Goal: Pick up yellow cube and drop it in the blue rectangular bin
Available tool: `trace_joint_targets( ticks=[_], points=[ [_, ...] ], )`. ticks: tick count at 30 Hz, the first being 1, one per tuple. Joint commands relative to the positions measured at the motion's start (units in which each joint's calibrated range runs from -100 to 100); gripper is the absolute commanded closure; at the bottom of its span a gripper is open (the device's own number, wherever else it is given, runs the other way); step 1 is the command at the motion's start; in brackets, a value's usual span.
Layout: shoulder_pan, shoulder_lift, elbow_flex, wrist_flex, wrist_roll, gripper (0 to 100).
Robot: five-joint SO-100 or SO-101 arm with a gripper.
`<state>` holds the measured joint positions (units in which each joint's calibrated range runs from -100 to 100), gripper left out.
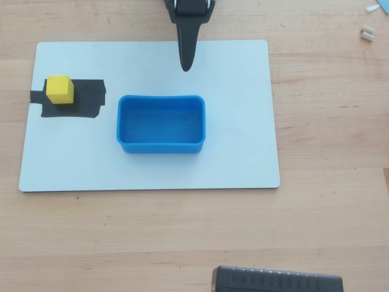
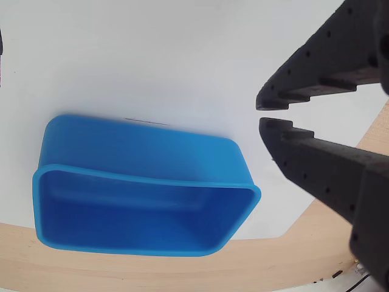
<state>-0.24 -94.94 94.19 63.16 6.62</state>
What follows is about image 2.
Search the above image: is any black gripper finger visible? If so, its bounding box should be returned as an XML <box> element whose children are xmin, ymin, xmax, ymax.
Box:
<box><xmin>259</xmin><ymin>117</ymin><xmax>389</xmax><ymax>226</ymax></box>
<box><xmin>255</xmin><ymin>0</ymin><xmax>381</xmax><ymax>111</ymax></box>

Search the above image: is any white rectangular board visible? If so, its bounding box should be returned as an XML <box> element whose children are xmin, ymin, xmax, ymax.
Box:
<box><xmin>0</xmin><ymin>0</ymin><xmax>389</xmax><ymax>243</ymax></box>

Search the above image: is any blue rectangular plastic bin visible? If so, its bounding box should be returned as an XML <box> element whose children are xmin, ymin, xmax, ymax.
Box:
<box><xmin>32</xmin><ymin>114</ymin><xmax>262</xmax><ymax>258</ymax></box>

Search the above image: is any black tape patch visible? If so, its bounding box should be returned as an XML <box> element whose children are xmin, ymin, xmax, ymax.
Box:
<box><xmin>0</xmin><ymin>28</ymin><xmax>4</xmax><ymax>88</ymax></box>

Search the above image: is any thin black cable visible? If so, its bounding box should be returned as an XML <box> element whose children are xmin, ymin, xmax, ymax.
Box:
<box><xmin>345</xmin><ymin>273</ymin><xmax>372</xmax><ymax>290</ymax></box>

